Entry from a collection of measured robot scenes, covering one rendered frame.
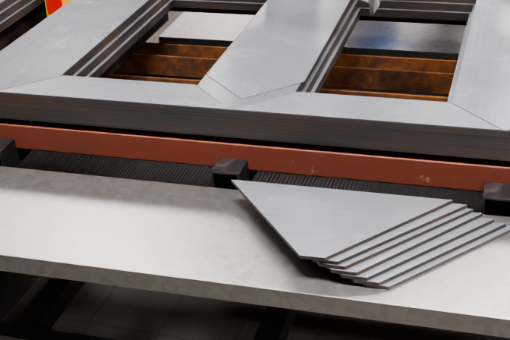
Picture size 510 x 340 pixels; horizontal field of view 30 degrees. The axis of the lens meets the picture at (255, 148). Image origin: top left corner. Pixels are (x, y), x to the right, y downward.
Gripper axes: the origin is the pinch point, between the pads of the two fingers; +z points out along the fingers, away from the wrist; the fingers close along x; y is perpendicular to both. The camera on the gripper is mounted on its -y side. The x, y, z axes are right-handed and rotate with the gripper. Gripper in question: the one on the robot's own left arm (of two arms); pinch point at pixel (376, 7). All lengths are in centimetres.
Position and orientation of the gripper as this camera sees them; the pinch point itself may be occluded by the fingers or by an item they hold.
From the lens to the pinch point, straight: 185.7
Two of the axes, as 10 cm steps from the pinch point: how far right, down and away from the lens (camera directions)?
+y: -9.6, -0.9, 2.8
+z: 0.4, 8.9, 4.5
